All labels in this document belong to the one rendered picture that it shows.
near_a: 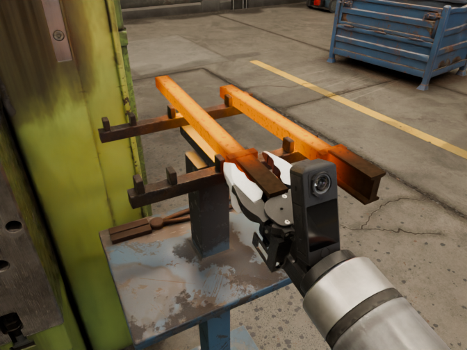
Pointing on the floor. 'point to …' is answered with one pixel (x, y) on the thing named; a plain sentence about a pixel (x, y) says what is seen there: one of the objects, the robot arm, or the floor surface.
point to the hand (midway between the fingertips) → (249, 158)
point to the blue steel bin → (403, 35)
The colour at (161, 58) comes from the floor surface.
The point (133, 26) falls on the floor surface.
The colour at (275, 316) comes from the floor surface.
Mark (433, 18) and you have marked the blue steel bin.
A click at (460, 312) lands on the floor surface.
